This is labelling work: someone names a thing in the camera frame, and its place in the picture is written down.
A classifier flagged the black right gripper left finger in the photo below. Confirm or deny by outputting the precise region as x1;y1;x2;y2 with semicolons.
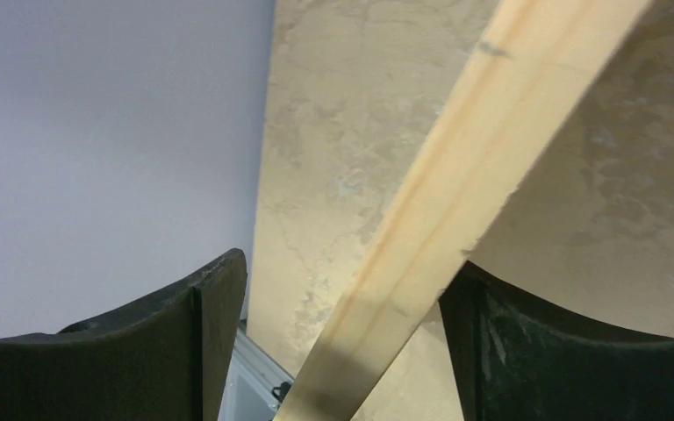
0;249;247;420

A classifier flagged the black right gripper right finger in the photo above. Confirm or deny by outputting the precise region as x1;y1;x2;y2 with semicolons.
439;262;674;420

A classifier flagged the light wooden picture frame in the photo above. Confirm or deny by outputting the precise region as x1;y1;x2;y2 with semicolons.
276;1;649;420

